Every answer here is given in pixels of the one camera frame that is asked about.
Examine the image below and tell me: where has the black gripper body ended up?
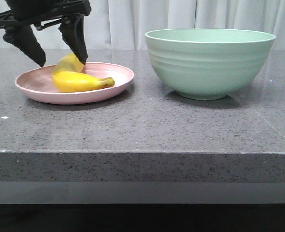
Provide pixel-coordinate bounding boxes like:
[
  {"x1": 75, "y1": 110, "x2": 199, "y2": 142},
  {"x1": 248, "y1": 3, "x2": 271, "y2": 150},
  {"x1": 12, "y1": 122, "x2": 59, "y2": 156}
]
[{"x1": 0, "y1": 0, "x2": 91, "y2": 30}]

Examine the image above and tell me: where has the yellow banana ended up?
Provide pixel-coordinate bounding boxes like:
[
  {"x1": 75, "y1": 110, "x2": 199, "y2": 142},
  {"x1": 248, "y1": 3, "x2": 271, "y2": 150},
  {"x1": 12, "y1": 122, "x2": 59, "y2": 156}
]
[{"x1": 52, "y1": 53, "x2": 115, "y2": 93}]

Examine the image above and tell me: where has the green bowl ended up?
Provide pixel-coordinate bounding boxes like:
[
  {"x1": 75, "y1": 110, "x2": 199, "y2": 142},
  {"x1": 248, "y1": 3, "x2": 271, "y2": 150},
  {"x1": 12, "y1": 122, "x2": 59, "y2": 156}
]
[{"x1": 145, "y1": 29, "x2": 276, "y2": 100}]

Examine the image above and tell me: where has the pink plate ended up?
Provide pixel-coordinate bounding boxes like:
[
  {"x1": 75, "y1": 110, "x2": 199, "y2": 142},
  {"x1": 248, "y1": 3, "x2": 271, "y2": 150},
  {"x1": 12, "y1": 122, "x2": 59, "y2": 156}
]
[{"x1": 15, "y1": 62, "x2": 134, "y2": 105}]

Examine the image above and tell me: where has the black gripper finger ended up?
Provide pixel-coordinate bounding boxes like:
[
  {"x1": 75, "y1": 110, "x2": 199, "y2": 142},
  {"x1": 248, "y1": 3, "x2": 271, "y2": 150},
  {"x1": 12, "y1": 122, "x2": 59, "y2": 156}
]
[
  {"x1": 59, "y1": 14, "x2": 88, "y2": 64},
  {"x1": 3, "y1": 25, "x2": 46, "y2": 67}
]

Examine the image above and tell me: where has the white curtain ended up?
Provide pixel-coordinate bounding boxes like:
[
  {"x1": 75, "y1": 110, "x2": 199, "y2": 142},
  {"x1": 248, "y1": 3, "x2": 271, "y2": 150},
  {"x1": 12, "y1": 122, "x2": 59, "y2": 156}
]
[{"x1": 0, "y1": 0, "x2": 285, "y2": 51}]

